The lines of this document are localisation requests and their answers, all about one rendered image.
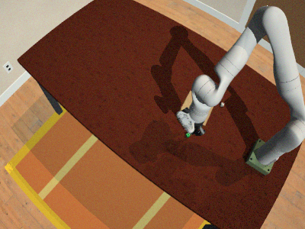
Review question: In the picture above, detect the tan square mat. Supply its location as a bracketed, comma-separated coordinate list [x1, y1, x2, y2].
[180, 91, 213, 126]

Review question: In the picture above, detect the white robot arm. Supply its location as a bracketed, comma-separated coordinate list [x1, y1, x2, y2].
[176, 6, 305, 166]

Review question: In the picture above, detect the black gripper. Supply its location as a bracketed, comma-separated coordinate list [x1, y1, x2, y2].
[182, 107, 206, 136]

